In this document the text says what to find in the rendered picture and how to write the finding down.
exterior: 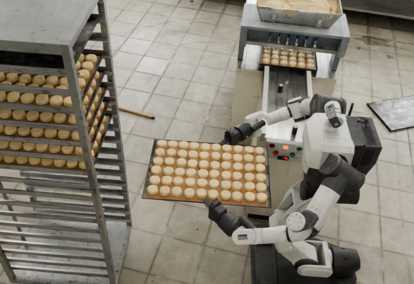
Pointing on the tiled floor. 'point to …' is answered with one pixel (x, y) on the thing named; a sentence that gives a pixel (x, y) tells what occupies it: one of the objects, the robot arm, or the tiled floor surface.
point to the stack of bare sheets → (395, 113)
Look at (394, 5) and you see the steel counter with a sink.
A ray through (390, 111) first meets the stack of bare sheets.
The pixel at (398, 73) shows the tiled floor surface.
